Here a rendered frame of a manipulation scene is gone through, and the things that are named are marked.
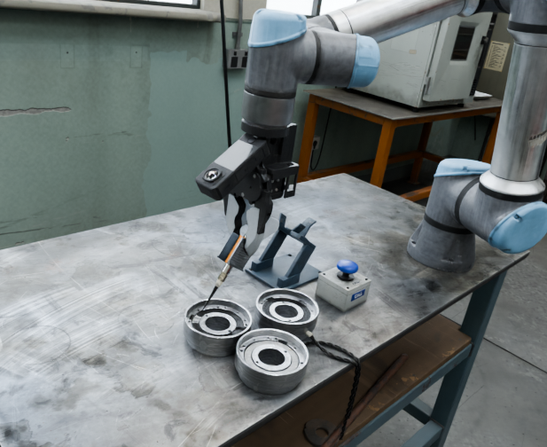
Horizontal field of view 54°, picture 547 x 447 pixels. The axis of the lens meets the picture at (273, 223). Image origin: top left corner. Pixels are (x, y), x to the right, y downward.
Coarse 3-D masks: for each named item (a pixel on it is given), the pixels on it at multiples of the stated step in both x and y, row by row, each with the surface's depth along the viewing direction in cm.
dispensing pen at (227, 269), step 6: (234, 234) 85; (228, 240) 85; (234, 240) 84; (228, 246) 84; (222, 252) 85; (228, 252) 84; (222, 258) 84; (228, 264) 85; (222, 270) 85; (228, 270) 85; (222, 276) 85; (216, 282) 85; (222, 282) 85; (216, 288) 85; (210, 294) 85; (204, 306) 85
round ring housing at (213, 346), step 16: (192, 304) 85; (208, 304) 87; (224, 304) 88; (240, 304) 87; (208, 320) 85; (224, 320) 85; (192, 336) 80; (208, 336) 78; (224, 336) 79; (240, 336) 80; (208, 352) 80; (224, 352) 80
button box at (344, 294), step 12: (324, 276) 98; (336, 276) 99; (348, 276) 99; (360, 276) 100; (324, 288) 99; (336, 288) 97; (348, 288) 95; (360, 288) 97; (324, 300) 99; (336, 300) 97; (348, 300) 96; (360, 300) 99
